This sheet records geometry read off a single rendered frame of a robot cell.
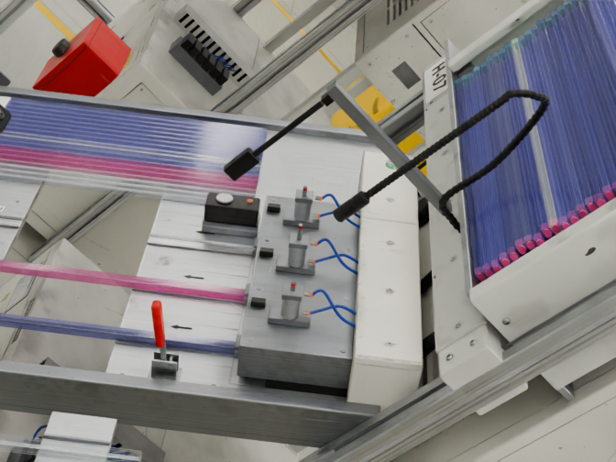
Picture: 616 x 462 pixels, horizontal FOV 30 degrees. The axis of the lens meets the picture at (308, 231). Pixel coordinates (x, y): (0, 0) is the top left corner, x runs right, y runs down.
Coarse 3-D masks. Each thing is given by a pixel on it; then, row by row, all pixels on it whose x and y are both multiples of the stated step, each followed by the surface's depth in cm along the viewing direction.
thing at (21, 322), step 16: (0, 320) 142; (16, 320) 142; (32, 320) 142; (48, 320) 143; (96, 336) 142; (112, 336) 142; (128, 336) 142; (144, 336) 142; (176, 336) 142; (192, 336) 143; (224, 352) 142
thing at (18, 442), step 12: (0, 444) 117; (12, 444) 117; (24, 444) 117; (36, 444) 118; (48, 444) 118; (60, 444) 118; (72, 444) 118; (84, 444) 118; (60, 456) 118; (72, 456) 118; (84, 456) 117; (96, 456) 117; (108, 456) 117; (120, 456) 117; (132, 456) 118
